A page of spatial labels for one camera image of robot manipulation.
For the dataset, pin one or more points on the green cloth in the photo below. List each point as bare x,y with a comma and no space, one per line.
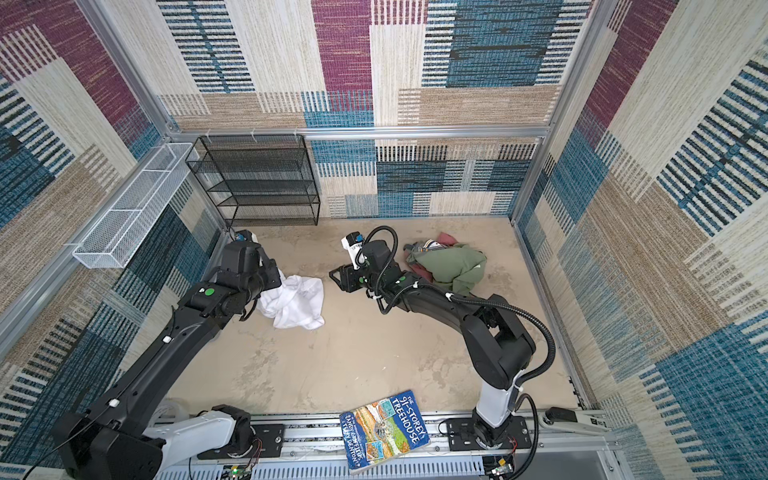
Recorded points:
458,268

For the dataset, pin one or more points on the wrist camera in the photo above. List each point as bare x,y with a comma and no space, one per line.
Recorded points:
244,235
352,243

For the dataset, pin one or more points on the striped patterned cloth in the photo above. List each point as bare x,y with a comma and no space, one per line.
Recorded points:
427,245

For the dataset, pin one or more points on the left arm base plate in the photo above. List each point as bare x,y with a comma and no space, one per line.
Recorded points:
261,441

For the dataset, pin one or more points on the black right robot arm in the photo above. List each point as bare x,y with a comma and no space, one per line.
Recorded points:
499,346

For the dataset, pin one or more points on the white wire mesh basket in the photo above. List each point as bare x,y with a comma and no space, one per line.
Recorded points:
113,241

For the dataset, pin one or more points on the white cloth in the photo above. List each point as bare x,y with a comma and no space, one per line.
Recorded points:
297,302

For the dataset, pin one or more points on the colourful Treehouse book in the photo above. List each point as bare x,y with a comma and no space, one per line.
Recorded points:
382,430

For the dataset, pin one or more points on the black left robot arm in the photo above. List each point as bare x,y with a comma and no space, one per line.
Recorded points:
113,439

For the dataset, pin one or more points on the black wire mesh shelf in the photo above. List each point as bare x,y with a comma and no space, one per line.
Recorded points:
257,180

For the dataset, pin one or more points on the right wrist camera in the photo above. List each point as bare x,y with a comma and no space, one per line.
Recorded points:
352,243

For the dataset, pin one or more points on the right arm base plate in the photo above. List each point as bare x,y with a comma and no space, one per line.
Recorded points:
466,434

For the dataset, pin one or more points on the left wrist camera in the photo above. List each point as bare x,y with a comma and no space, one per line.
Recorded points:
244,235

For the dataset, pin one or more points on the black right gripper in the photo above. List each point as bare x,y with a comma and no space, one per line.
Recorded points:
347,282

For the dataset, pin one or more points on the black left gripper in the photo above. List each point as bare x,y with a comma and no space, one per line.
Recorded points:
269,267

